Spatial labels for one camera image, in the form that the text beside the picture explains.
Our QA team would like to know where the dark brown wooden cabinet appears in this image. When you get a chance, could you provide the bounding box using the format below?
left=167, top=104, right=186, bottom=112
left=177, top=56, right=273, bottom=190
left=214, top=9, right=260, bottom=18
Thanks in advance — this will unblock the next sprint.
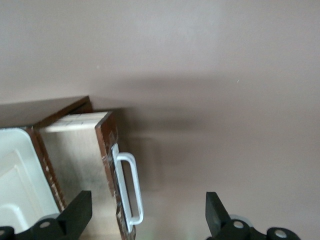
left=0, top=95, right=95, bottom=213

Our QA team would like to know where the dark brown wooden drawer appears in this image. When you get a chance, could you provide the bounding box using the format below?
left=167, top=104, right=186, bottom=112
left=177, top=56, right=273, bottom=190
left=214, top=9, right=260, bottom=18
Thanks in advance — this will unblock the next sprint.
left=37, top=110, right=138, bottom=240

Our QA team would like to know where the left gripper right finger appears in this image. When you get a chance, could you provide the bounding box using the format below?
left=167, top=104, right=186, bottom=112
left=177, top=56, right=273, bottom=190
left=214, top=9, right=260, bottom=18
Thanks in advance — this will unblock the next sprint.
left=205, top=191, right=301, bottom=240

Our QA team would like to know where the cream plastic box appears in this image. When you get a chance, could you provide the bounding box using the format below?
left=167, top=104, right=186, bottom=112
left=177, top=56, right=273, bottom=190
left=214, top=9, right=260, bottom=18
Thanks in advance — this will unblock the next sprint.
left=0, top=126, right=61, bottom=232

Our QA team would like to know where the white drawer handle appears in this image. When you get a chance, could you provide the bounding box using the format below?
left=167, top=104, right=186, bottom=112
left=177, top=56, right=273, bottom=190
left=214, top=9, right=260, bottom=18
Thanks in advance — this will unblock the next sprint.
left=111, top=143, right=145, bottom=232

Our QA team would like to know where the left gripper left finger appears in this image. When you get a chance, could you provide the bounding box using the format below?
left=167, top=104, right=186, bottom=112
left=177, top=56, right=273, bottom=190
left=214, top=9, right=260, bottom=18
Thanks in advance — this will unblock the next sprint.
left=0, top=190, right=93, bottom=240

